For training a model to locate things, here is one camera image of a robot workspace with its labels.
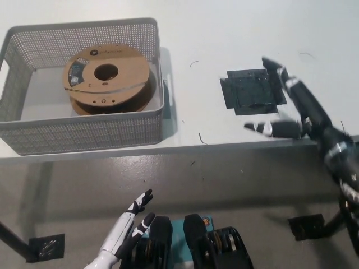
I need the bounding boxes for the black right hand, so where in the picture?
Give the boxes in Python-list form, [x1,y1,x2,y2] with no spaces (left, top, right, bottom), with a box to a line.
[243,57,356,172]

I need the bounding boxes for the white and black left hand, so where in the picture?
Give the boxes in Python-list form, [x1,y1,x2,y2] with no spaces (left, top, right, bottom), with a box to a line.
[100,189,155,260]

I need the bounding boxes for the cardboard filament spool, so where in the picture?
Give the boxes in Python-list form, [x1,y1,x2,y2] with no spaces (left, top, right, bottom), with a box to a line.
[62,48,157,115]

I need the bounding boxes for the black tape patch on table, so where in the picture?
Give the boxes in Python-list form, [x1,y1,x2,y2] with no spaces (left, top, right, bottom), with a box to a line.
[219,68,287,115]

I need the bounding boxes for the black and teal robot torso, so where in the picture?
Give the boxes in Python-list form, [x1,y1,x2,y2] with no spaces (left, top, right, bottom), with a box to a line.
[120,214,255,269]

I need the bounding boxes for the grey perforated basket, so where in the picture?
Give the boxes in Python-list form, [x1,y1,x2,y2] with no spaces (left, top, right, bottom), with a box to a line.
[0,17,166,156]

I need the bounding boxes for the black table leg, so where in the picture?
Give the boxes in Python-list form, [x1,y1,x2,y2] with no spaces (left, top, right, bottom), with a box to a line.
[322,210,351,239]
[0,221,36,263]

